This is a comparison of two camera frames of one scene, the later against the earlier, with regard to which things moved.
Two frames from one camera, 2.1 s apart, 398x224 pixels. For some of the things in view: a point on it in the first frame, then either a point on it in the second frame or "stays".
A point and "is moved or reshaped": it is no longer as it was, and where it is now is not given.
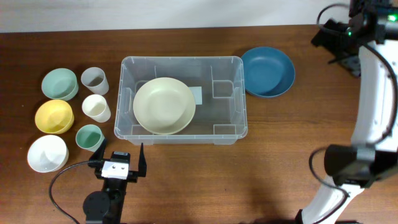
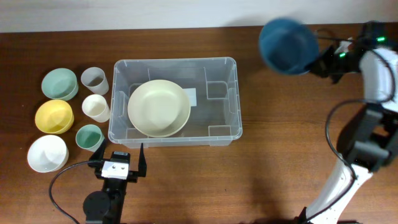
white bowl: (47, 154) stays
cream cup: (96, 106) stays
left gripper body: (132, 177) stays
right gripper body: (333, 40) → (335, 63)
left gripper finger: (142, 162) stays
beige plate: (163, 106) is moved or reshaped
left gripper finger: (99, 154) stays
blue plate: (268, 72) → (288, 45)
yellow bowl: (54, 116) stays
